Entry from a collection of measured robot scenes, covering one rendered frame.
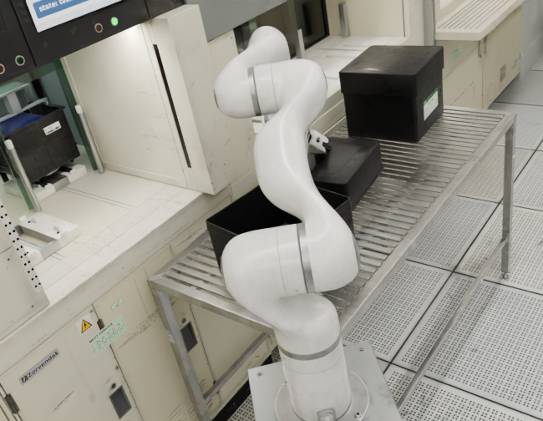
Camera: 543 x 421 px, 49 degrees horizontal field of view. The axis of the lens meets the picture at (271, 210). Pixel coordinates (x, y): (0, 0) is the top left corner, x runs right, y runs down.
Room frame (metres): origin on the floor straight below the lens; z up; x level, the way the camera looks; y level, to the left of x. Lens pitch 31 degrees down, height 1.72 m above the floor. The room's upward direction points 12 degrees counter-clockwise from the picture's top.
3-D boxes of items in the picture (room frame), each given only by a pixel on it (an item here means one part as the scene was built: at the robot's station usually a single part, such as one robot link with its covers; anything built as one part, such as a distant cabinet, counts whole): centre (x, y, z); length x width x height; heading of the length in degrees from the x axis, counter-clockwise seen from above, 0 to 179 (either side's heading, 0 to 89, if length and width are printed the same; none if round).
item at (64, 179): (1.91, 0.75, 0.89); 0.22 x 0.21 x 0.04; 47
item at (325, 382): (0.82, -0.02, 0.85); 0.19 x 0.19 x 0.18
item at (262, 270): (0.82, 0.01, 1.07); 0.19 x 0.12 x 0.24; 85
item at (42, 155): (1.91, 0.75, 1.06); 0.24 x 0.20 x 0.32; 137
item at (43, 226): (1.50, 0.70, 0.89); 0.22 x 0.21 x 0.04; 47
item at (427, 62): (2.03, -0.53, 0.89); 0.29 x 0.29 x 0.25; 51
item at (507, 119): (1.64, -0.28, 0.38); 1.30 x 0.60 x 0.76; 137
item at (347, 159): (1.69, -0.19, 0.83); 0.29 x 0.29 x 0.13; 54
